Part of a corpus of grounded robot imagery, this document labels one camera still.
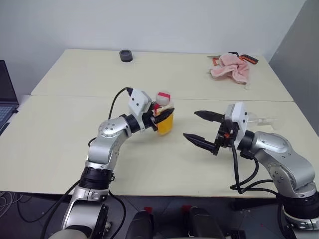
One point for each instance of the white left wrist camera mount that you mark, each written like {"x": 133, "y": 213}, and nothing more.
{"x": 138, "y": 100}

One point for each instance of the black round cap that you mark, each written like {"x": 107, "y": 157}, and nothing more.
{"x": 125, "y": 56}

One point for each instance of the dark rounded shape red tab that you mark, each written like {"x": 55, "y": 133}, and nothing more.
{"x": 140, "y": 224}
{"x": 202, "y": 224}

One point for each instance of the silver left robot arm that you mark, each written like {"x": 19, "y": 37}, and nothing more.
{"x": 104, "y": 149}

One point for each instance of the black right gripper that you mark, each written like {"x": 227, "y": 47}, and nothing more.
{"x": 224, "y": 137}

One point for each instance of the orange black hand tool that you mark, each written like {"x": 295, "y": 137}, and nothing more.
{"x": 249, "y": 59}

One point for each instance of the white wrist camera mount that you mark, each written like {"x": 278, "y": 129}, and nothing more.
{"x": 239, "y": 117}
{"x": 138, "y": 100}

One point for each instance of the pink towel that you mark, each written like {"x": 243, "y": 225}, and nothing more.
{"x": 231, "y": 67}

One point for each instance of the dark laptop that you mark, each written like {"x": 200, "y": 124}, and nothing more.
{"x": 6, "y": 92}

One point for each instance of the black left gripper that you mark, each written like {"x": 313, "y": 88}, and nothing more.
{"x": 150, "y": 120}

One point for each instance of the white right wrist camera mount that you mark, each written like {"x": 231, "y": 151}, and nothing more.
{"x": 239, "y": 117}

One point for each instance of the light grey robot torso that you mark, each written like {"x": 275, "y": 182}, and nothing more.
{"x": 69, "y": 235}

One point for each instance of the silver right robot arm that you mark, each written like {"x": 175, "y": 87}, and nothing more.
{"x": 286, "y": 159}

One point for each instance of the clear wine glass taped stem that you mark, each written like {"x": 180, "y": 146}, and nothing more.
{"x": 264, "y": 121}

